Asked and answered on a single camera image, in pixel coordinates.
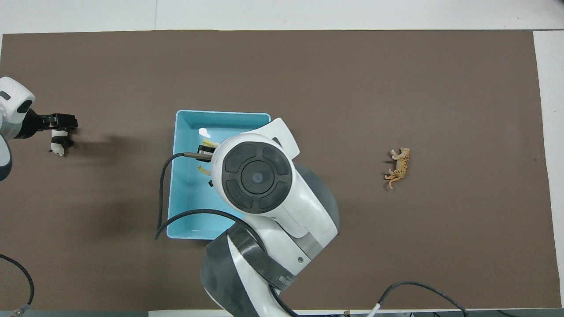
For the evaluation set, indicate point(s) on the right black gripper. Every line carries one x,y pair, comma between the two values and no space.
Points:
208,149

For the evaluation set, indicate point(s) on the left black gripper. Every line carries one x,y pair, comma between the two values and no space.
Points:
59,119

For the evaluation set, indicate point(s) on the cream white llama toy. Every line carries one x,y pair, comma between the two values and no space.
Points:
211,143

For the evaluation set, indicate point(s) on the black and white panda toy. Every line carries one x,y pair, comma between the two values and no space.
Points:
57,143

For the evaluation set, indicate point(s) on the orange striped tiger toy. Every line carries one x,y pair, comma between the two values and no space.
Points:
401,166

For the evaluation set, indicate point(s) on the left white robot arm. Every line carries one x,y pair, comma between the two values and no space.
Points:
11,114

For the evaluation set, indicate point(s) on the light blue storage box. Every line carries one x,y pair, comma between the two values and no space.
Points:
189,132

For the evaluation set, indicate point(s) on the brown table mat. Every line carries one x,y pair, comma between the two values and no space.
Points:
396,88

